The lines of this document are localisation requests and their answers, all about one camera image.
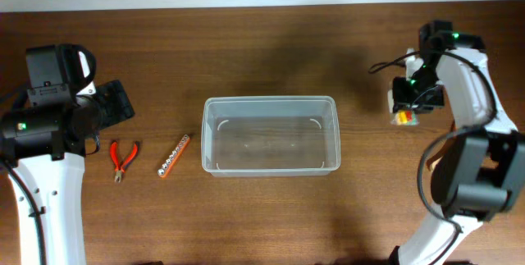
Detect clear box of wall plugs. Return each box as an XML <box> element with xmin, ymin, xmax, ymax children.
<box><xmin>390</xmin><ymin>110</ymin><xmax>419</xmax><ymax>126</ymax></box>

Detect red handled pliers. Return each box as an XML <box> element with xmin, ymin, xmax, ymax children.
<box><xmin>109</xmin><ymin>140</ymin><xmax>140</xmax><ymax>183</ymax></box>

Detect orange socket bit holder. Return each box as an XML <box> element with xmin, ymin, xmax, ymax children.
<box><xmin>157</xmin><ymin>135</ymin><xmax>191</xmax><ymax>179</ymax></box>

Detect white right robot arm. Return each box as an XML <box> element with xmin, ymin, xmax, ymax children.
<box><xmin>387</xmin><ymin>21</ymin><xmax>524</xmax><ymax>264</ymax></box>

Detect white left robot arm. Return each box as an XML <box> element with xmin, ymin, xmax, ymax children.
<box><xmin>1</xmin><ymin>43</ymin><xmax>135</xmax><ymax>264</ymax></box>

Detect clear plastic container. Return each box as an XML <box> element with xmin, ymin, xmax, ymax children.
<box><xmin>201</xmin><ymin>96</ymin><xmax>341</xmax><ymax>177</ymax></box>

